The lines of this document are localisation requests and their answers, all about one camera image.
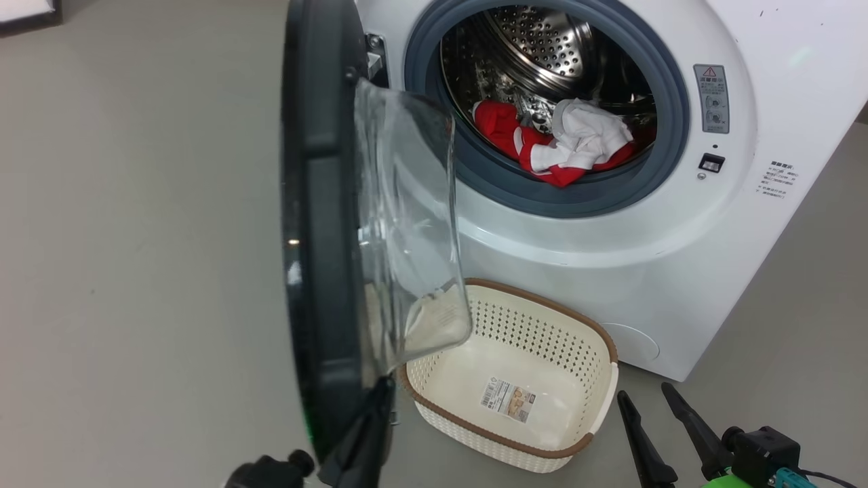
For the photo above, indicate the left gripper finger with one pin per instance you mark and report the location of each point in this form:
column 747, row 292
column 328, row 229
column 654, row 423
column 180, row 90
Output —
column 363, row 454

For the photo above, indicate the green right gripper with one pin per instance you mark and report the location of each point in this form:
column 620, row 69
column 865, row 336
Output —
column 729, row 482

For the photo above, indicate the black round glass washer door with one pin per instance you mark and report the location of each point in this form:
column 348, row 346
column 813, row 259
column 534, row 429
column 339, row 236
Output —
column 325, row 237

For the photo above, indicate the red garment with white stripe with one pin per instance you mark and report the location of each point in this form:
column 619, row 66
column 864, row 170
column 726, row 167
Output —
column 559, row 173

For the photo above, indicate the plain red garment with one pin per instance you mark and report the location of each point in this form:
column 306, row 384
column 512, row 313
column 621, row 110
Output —
column 495, row 125

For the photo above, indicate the cream perforated basket brown rim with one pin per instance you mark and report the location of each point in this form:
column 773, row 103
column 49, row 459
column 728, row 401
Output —
column 542, row 339

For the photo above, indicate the white front-load washing machine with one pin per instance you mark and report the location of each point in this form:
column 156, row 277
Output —
column 610, row 271

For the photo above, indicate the black door latch socket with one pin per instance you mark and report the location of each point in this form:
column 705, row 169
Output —
column 711, row 163

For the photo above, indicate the round white filter cover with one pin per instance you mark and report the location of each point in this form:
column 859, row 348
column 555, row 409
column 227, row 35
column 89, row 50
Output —
column 634, row 346

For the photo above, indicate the paper product label sticker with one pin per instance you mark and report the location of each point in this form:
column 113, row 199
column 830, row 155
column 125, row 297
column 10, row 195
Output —
column 508, row 400

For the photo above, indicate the grey warning sticker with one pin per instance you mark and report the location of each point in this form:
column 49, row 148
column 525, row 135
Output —
column 712, row 98

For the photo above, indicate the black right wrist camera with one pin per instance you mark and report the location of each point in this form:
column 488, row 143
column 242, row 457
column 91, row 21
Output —
column 766, row 451

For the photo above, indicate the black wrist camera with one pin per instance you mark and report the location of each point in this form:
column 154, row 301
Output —
column 766, row 451
column 268, row 473

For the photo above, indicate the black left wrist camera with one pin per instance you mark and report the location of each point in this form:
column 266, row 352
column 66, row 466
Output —
column 268, row 473

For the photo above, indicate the white panel dark frame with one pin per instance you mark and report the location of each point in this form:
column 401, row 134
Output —
column 27, row 10

